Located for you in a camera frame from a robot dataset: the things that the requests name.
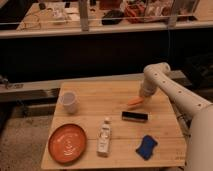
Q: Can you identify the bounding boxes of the red items on shelf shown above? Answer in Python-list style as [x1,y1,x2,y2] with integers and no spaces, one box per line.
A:
[124,4,145,23]

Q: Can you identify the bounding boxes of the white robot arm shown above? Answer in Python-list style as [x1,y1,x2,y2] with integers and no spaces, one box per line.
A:
[139,62,213,171]

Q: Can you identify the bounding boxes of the white plastic cup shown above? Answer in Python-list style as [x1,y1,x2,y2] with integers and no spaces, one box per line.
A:
[59,92,78,114]

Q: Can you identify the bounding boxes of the white lotion bottle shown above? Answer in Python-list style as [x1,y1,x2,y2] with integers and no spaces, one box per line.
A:
[97,117,111,157]

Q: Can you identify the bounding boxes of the black striped box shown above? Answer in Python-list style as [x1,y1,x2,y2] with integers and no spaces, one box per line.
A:
[122,112,148,122]

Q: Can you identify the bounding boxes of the metal rail beam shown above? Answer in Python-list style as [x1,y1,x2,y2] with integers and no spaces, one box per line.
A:
[0,70,186,102]

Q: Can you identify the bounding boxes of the black bag on shelf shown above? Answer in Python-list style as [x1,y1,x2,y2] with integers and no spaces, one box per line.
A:
[101,10,124,25]

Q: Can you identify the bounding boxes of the blue sponge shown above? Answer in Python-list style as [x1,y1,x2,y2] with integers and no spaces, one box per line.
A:
[136,135,158,160]

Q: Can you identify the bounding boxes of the orange ceramic bowl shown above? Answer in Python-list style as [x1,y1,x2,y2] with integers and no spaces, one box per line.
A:
[48,124,87,164]

